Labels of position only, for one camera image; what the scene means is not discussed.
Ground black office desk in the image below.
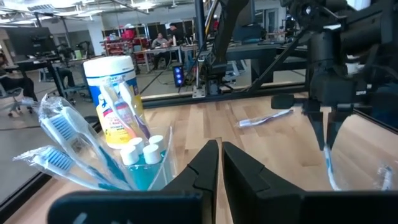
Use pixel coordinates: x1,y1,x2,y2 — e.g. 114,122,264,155
15,55,91,100

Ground dark desk monitor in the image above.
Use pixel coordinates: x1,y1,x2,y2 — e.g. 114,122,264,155
5,26,57,63

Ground office chair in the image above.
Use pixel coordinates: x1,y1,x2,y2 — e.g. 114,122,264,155
0,86,34,118

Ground clear acrylic organizer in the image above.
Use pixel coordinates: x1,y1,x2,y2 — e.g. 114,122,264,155
119,124,175,191

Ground white background table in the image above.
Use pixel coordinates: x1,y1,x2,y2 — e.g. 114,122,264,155
133,45,183,72

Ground orange white toothbrush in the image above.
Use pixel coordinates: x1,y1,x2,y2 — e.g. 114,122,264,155
98,81,139,141

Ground black computer tower blue lights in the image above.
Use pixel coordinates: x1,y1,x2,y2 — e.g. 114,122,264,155
172,64,185,88

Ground person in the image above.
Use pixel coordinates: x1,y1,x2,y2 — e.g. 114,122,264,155
167,22,187,47
0,51,35,103
150,32,171,69

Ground red shelf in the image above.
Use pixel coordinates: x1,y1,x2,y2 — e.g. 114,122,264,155
104,27,152,57

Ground yellow white wipes canister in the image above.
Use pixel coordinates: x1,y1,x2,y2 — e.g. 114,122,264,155
83,55,146,150

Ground black rig frame struts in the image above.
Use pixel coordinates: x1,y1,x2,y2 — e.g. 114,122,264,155
192,0,312,97

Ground purple white toothbrush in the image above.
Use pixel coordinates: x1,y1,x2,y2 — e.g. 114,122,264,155
236,108,295,129
119,80,152,140

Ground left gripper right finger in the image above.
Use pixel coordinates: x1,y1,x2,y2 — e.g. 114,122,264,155
221,141,398,224

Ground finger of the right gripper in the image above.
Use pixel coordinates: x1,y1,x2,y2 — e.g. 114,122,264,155
305,110,326,152
326,110,346,150

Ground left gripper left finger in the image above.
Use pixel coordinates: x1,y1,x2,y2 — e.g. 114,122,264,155
47,139,220,224

